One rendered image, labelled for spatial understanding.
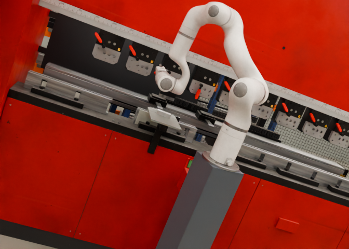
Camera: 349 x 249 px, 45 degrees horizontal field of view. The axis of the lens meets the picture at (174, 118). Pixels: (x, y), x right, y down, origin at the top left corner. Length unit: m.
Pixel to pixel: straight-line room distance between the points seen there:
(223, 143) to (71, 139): 0.93
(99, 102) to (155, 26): 0.55
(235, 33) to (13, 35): 1.09
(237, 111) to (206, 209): 0.48
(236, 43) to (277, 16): 0.68
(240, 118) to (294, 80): 0.86
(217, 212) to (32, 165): 1.11
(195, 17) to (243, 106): 0.52
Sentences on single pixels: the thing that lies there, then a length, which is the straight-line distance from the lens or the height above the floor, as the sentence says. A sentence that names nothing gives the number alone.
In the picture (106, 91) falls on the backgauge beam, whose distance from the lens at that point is 2.75.
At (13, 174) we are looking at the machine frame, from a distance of 2.58.
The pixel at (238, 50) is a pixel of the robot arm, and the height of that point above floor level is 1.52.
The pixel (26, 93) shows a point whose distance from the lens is 2.42.
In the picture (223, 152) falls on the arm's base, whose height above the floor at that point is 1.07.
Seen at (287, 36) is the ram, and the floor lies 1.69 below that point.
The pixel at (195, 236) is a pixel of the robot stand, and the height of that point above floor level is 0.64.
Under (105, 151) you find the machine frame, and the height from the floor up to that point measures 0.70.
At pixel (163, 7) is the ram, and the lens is 2.43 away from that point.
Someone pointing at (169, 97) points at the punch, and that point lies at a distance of 2.54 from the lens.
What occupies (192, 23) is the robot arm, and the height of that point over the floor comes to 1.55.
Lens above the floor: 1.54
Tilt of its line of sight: 12 degrees down
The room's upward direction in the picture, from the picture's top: 22 degrees clockwise
